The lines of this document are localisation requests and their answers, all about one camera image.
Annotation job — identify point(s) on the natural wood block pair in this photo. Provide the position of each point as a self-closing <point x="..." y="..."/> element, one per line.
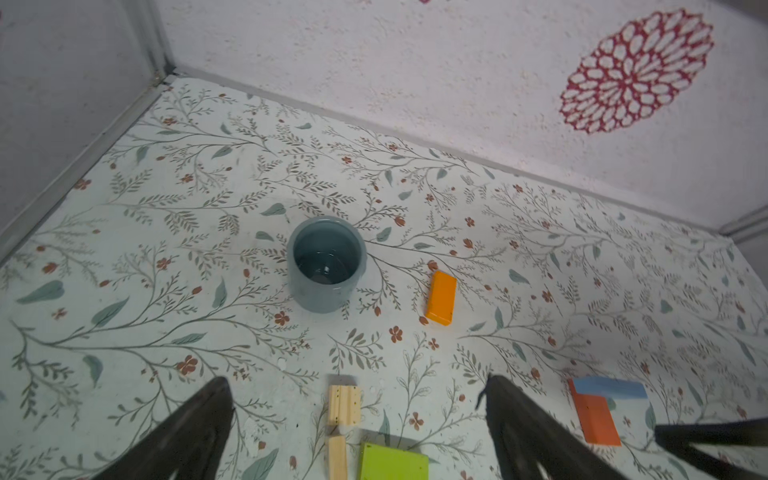
<point x="344" y="414"/>

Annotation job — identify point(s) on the teal ceramic cup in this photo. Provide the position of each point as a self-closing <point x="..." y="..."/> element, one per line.
<point x="326" y="258"/>

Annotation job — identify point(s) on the lime green wooden block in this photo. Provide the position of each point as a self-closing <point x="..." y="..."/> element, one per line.
<point x="385" y="463"/>

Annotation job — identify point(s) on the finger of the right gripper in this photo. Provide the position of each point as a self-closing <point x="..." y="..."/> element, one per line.
<point x="683" y="441"/>

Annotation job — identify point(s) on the orange wooden block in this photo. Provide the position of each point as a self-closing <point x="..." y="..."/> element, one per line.
<point x="441" y="301"/>

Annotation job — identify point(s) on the red-orange wooden block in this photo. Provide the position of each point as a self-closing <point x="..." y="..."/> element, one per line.
<point x="595" y="418"/>

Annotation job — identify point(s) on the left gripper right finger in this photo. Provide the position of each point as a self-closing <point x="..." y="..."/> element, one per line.
<point x="529" y="443"/>

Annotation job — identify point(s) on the blue wooden block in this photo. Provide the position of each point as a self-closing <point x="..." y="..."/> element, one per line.
<point x="609" y="388"/>

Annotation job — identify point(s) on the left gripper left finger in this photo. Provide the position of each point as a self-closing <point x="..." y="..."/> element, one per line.
<point x="189" y="444"/>

